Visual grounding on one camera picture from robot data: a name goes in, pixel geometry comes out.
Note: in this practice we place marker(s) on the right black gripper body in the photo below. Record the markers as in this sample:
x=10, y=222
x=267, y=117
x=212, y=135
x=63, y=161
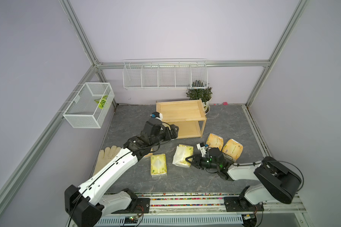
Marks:
x=205, y=162

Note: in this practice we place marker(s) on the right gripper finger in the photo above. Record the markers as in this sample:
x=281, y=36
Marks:
x=197, y=165
x=194, y=158

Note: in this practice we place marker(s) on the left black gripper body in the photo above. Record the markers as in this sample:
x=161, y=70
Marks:
x=164, y=135

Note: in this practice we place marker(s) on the green tissue pack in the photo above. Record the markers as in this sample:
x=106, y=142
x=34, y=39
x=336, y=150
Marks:
x=158, y=165
x=182, y=152

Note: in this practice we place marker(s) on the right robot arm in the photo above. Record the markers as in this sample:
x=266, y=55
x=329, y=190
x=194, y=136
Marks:
x=276, y=181

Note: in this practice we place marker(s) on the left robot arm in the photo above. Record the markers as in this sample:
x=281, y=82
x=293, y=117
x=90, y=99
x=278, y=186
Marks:
x=88, y=203

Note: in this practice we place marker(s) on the orange tissue pack centre-right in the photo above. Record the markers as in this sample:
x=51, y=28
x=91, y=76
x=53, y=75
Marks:
x=214, y=141

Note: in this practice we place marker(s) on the orange tissue pack far-right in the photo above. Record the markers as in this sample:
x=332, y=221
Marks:
x=233, y=149

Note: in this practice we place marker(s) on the wooden two-tier shelf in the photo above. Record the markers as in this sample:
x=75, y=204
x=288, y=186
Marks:
x=188, y=115

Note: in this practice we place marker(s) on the potted green plant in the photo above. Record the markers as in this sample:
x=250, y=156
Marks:
x=205, y=94

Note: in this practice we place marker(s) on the beige work glove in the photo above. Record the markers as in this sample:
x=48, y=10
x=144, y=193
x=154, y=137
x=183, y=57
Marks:
x=105, y=156

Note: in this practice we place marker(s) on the green leaf toy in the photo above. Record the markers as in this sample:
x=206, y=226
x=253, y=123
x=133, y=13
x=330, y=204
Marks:
x=102, y=101

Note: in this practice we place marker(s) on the green circuit board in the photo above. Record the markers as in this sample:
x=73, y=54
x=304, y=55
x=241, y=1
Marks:
x=131, y=220

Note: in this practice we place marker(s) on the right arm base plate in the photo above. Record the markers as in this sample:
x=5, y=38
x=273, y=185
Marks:
x=236, y=204

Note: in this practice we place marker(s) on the long white wire basket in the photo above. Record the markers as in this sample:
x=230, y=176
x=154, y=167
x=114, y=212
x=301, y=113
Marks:
x=165, y=74

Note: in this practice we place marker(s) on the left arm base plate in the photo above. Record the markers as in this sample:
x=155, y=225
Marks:
x=139, y=205

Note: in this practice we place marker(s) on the white wire cube basket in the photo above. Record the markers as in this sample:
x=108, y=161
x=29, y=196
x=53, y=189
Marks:
x=83, y=111

